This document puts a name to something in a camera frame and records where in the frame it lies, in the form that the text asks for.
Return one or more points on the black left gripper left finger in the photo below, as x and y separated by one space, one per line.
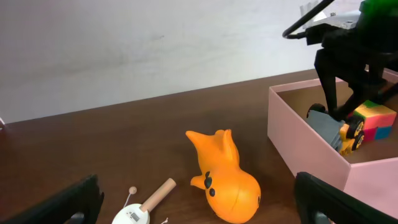
79 203

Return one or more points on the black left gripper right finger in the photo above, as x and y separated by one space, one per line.
320 202

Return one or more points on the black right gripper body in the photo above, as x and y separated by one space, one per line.
356 55

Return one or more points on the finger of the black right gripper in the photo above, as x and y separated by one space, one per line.
328 81
372 91

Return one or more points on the multicoloured puzzle cube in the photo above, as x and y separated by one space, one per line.
378 120

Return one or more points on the yellow grey toy truck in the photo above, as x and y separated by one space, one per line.
343 136

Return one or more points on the pink cardboard box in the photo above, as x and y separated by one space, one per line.
368 174

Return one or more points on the orange rubber animal toy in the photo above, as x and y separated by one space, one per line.
232 193

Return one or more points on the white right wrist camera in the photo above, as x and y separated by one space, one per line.
340 13

